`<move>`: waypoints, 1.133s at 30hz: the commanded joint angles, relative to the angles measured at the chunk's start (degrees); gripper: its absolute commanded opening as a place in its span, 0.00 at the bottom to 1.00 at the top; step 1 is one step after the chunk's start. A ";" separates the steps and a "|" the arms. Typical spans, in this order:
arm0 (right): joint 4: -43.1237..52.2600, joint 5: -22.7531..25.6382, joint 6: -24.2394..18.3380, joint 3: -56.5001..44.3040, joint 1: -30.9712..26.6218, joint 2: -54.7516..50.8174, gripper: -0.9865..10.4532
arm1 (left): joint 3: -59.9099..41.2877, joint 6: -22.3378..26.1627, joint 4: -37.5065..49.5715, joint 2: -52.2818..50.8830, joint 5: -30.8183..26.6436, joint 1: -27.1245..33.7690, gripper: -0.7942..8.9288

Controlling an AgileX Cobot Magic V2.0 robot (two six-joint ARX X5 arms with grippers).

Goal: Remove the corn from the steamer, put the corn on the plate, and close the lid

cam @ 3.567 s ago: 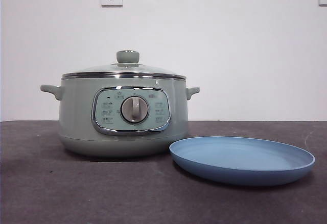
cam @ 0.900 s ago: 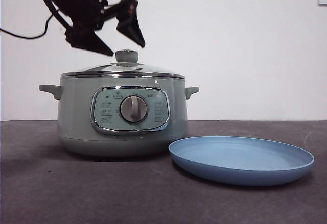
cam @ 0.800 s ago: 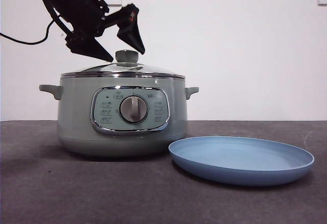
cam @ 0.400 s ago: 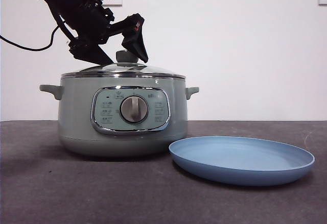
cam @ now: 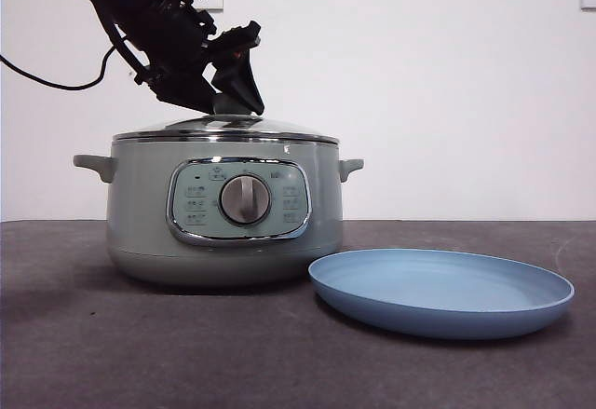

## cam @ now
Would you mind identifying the glass lid with green knob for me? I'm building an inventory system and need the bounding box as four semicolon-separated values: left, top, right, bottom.
113;94;340;143

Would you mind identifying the pale green electric steamer pot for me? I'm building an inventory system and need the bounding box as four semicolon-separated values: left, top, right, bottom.
73;136;365;288

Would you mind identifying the light blue round plate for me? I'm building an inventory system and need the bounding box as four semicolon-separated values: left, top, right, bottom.
307;248;576;339

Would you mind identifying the black cable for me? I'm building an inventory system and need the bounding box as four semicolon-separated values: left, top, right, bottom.
0;45;120;91

